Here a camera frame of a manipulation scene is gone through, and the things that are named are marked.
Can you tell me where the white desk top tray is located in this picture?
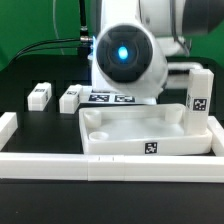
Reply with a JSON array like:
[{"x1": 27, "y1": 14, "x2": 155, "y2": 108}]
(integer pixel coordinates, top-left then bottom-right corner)
[{"x1": 79, "y1": 104, "x2": 212, "y2": 156}]

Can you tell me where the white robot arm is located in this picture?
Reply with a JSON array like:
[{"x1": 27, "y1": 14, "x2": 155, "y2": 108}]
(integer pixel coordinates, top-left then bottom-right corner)
[{"x1": 91, "y1": 0, "x2": 224, "y2": 98}]

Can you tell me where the fiducial marker sheet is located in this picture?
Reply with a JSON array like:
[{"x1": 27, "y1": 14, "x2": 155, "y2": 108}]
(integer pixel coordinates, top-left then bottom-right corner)
[{"x1": 88, "y1": 94, "x2": 135, "y2": 103}]

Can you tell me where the white U-shaped fence wall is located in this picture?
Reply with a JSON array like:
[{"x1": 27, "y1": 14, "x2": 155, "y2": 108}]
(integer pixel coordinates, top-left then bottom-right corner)
[{"x1": 0, "y1": 112, "x2": 224, "y2": 183}]

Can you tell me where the black cable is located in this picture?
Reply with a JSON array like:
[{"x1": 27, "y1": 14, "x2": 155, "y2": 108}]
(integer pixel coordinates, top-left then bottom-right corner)
[{"x1": 8, "y1": 0, "x2": 94, "y2": 66}]

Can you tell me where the thin white cable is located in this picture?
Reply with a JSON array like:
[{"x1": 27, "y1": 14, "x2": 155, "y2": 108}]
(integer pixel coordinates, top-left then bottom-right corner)
[{"x1": 52, "y1": 0, "x2": 66, "y2": 57}]

